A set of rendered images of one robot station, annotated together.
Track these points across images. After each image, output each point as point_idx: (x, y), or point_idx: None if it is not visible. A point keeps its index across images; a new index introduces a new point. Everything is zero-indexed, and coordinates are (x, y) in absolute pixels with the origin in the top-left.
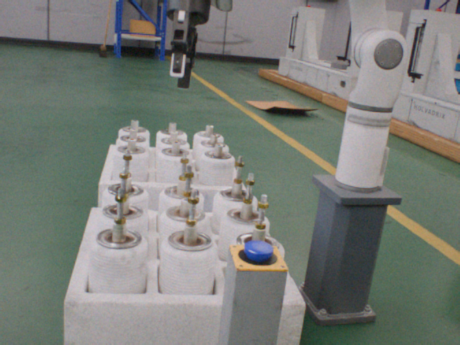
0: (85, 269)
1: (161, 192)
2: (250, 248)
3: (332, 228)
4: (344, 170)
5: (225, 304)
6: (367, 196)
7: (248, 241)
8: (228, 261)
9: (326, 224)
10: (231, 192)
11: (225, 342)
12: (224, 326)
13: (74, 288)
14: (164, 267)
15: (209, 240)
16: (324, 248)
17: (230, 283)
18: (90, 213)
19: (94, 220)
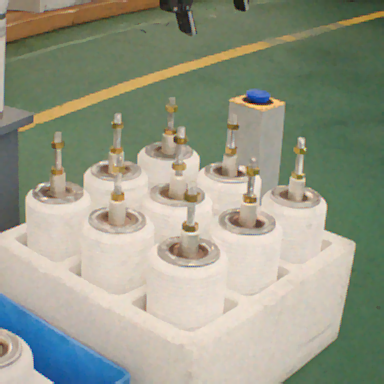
0: (312, 260)
1: (136, 235)
2: (267, 93)
3: (18, 163)
4: (1, 96)
5: (268, 151)
6: (6, 107)
7: (260, 95)
8: (265, 120)
9: (10, 167)
10: (51, 197)
11: (276, 170)
12: (271, 165)
13: (339, 247)
14: (259, 200)
15: (212, 164)
16: (14, 195)
17: (275, 126)
18: (213, 337)
19: (224, 322)
